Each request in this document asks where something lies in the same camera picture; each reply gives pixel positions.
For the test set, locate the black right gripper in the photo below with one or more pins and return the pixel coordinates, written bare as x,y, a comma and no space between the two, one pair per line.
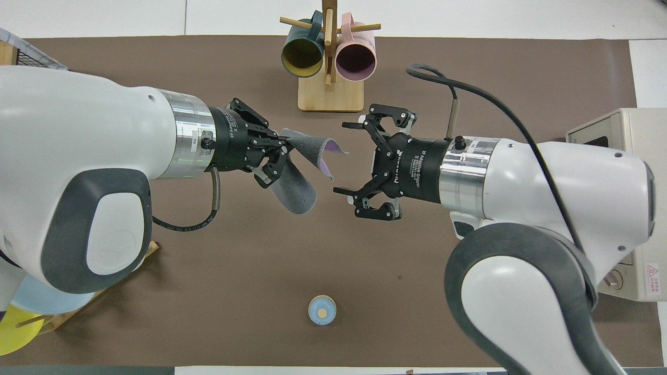
417,166

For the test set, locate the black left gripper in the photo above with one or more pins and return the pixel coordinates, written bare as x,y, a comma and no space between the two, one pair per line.
229,140

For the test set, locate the purple and grey towel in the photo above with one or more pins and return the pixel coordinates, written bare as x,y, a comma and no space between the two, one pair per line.
299,192

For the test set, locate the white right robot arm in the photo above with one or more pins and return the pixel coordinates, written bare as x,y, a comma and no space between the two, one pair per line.
547,219

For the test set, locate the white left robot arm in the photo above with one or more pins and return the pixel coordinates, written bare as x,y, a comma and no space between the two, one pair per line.
78,156

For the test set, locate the wooden plate rack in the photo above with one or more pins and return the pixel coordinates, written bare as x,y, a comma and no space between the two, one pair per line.
68,315

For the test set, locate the wooden mug tree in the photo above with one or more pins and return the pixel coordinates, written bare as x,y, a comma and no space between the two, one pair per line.
331,96

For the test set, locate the dark teal mug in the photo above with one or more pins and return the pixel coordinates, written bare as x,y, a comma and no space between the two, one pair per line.
302,54

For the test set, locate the pink mug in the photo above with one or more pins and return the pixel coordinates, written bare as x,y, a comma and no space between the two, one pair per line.
356,60

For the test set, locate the brown table mat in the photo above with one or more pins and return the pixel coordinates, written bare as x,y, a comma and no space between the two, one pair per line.
234,286

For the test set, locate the beige toaster oven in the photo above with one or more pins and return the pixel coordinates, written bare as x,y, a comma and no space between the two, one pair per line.
646,125

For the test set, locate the light blue plate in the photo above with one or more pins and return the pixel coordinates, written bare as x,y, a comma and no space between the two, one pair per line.
47,302

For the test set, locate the yellow plate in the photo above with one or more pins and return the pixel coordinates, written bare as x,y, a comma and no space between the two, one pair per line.
13,336

